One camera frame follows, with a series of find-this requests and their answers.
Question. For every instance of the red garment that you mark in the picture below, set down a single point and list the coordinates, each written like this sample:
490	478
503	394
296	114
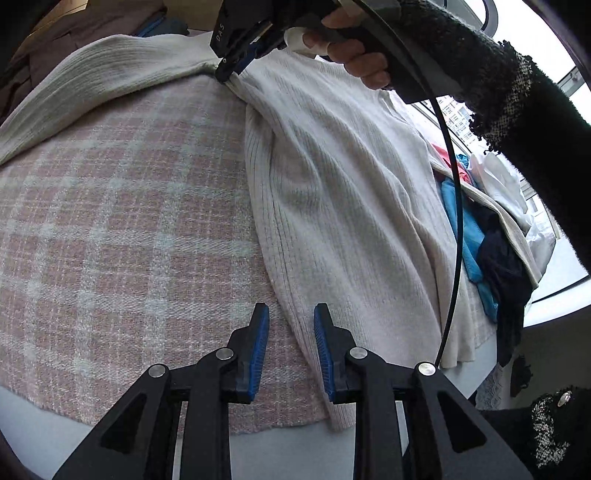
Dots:
463	172

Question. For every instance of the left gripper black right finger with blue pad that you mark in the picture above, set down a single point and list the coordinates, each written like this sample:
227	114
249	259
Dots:
411	423

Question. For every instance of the pink plaid tweed garment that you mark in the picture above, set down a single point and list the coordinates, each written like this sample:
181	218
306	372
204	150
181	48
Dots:
127	240

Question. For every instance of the bare right hand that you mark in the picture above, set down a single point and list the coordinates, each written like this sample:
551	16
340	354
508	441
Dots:
371	67

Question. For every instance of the black tweed sleeve forearm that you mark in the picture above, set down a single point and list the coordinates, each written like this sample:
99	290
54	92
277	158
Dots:
517	110

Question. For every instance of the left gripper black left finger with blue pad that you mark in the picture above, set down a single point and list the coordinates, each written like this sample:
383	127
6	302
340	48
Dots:
175	421

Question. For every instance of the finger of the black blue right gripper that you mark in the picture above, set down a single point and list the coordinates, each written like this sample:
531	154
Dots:
235	65

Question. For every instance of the white ribbed knit sweater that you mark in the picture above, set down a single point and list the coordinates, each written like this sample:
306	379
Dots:
342	187

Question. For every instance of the dark navy garment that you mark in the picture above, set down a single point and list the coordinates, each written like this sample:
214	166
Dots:
508	279

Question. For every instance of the blue garment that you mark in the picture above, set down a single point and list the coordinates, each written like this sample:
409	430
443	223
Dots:
473	238

